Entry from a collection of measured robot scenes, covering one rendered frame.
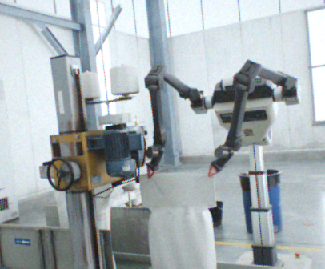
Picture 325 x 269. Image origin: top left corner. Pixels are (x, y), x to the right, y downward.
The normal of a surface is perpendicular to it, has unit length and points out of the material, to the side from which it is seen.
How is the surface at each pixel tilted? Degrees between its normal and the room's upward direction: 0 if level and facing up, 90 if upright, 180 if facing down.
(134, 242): 90
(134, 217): 90
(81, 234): 90
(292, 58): 90
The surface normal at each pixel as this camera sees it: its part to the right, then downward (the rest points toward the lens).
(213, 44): -0.47, 0.09
